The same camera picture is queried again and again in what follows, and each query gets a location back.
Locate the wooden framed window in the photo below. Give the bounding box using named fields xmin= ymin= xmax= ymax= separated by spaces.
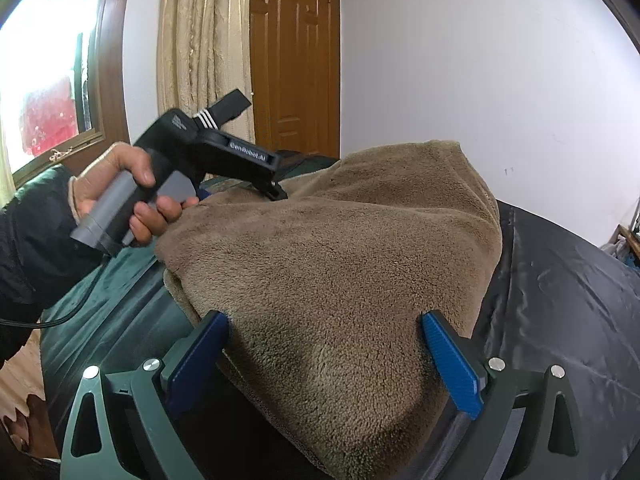
xmin=0 ymin=0 xmax=136 ymax=188

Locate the wooden desk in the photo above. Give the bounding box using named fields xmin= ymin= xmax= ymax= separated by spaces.
xmin=618 ymin=222 xmax=640 ymax=271

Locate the black cable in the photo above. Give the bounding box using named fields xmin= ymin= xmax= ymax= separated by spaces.
xmin=0 ymin=252 xmax=113 ymax=331

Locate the wooden door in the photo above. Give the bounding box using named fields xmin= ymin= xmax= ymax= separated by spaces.
xmin=249 ymin=0 xmax=342 ymax=158

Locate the black white-striped strap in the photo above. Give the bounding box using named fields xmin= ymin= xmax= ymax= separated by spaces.
xmin=192 ymin=88 xmax=252 ymax=133

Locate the beige curtain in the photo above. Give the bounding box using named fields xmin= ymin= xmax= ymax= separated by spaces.
xmin=157 ymin=0 xmax=256 ymax=147

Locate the person's left hand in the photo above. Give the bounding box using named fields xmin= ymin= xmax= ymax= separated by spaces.
xmin=70 ymin=142 xmax=201 ymax=248

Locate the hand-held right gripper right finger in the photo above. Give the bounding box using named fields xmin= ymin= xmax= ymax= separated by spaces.
xmin=420 ymin=310 xmax=601 ymax=480

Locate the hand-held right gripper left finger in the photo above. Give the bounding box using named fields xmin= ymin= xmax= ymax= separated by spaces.
xmin=60 ymin=310 xmax=231 ymax=480

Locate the black bed sheet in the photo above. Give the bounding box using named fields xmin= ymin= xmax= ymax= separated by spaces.
xmin=40 ymin=152 xmax=640 ymax=480

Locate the person's left forearm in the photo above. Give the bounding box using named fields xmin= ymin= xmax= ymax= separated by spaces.
xmin=0 ymin=162 xmax=106 ymax=361

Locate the brown fleece towel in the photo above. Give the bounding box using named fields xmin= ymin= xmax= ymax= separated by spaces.
xmin=155 ymin=140 xmax=503 ymax=480

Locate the white plastic bag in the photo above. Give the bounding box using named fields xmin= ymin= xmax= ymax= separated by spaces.
xmin=600 ymin=239 xmax=626 ymax=263

